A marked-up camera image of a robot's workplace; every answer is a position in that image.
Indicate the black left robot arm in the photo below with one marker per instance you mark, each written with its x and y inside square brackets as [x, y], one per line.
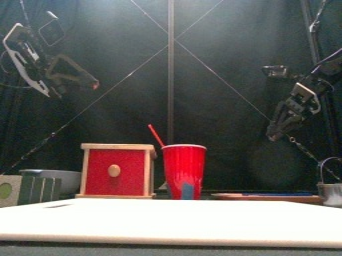
[11, 20]

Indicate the red plastic cup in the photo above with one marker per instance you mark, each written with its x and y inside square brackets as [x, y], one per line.
[183, 170]

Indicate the blue-grey bowl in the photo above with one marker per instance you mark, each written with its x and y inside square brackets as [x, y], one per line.
[67, 180]

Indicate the flat wooden tray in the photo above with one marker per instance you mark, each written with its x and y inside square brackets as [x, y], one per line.
[267, 197]

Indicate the white rectangular board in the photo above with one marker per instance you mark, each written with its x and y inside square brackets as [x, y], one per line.
[168, 221]

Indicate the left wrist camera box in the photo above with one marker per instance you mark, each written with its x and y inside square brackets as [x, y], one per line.
[51, 28]

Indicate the green striped block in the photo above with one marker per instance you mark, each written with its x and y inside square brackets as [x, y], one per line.
[39, 190]

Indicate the vertical metal frame pole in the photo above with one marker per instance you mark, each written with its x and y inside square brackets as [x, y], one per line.
[171, 66]

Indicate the wooden box with red front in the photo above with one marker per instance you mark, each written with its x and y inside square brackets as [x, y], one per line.
[116, 170]

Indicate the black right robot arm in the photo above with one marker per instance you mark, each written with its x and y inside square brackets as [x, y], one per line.
[327, 66]

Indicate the red stick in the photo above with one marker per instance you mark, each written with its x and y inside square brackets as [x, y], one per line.
[156, 135]

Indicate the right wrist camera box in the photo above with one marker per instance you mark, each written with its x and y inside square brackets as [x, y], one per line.
[274, 71]

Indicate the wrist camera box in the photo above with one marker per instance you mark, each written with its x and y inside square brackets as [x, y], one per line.
[51, 28]
[274, 71]

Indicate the beige block with green circle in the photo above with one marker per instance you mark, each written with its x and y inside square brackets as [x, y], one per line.
[8, 191]

